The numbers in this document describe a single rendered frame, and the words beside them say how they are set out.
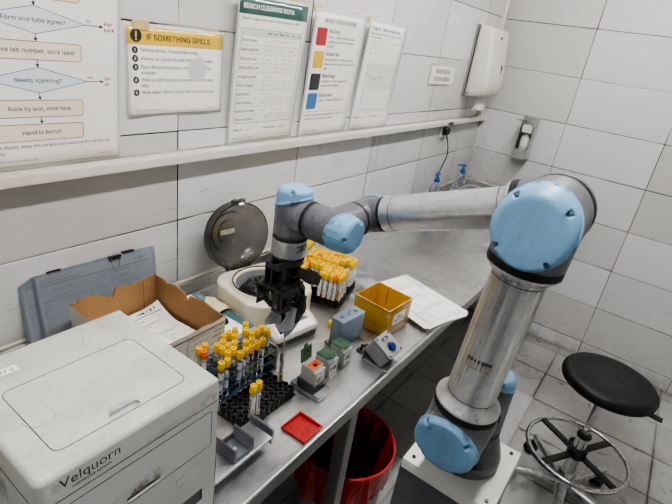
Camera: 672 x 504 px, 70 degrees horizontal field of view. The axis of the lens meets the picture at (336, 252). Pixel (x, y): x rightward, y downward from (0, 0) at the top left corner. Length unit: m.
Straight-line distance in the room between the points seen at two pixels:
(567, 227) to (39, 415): 0.74
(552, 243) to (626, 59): 2.59
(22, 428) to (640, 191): 3.07
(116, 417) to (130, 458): 0.06
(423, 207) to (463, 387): 0.33
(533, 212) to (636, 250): 2.66
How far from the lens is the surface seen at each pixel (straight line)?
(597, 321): 3.52
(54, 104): 1.22
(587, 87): 3.26
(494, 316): 0.79
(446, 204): 0.92
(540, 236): 0.70
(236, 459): 1.03
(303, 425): 1.17
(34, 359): 0.89
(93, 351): 0.89
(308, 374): 1.22
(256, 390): 1.09
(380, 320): 1.47
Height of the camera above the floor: 1.69
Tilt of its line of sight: 24 degrees down
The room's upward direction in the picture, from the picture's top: 9 degrees clockwise
